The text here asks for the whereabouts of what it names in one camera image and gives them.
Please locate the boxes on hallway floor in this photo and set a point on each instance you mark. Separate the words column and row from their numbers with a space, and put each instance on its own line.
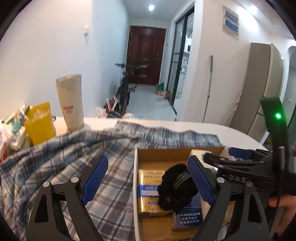
column 161, row 92

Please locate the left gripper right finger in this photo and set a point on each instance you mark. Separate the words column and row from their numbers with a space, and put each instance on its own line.
column 239, row 203

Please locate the gold blue cigarette box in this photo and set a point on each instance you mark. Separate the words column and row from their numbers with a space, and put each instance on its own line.
column 147, row 192

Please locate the open cardboard tray box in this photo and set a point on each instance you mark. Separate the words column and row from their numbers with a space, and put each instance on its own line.
column 175, row 192

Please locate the black framed glass door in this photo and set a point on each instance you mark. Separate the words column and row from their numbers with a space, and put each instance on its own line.
column 180, row 57

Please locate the dark red entrance door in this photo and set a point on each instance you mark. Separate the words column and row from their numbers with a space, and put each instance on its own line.
column 145, row 47

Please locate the beige speckled tumbler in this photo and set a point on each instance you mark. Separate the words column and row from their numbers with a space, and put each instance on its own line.
column 69, row 90

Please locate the blue plaid cloth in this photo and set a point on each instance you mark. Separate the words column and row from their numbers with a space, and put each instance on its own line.
column 66, row 156

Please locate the beige refrigerator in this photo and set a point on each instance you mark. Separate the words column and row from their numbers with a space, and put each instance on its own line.
column 263, row 79

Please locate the white wall switch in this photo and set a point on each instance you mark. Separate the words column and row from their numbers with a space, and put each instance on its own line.
column 86, row 30

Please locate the person's right hand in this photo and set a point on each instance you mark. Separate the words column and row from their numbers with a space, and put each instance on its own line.
column 288, row 203

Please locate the dark blue cigarette box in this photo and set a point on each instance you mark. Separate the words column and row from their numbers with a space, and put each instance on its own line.
column 190, row 216

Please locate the wall electrical panel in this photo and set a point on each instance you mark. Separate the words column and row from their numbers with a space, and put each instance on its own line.
column 230, row 22

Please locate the bags beside bicycle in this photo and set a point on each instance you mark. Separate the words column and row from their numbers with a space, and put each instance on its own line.
column 113, row 109

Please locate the grey mop handle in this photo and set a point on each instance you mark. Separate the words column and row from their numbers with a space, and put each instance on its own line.
column 209, row 87

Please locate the black bicycle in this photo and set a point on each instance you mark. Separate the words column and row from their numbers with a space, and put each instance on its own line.
column 123, row 93

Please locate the pile of small packages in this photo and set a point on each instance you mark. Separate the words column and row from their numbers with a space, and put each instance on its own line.
column 13, row 133

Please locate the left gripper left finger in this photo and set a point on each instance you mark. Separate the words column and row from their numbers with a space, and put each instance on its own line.
column 47, row 221

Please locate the pink broom handle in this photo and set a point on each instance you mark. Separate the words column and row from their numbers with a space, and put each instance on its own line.
column 234, row 109

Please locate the yellow plastic cup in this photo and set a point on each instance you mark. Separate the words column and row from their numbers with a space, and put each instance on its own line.
column 39, row 124

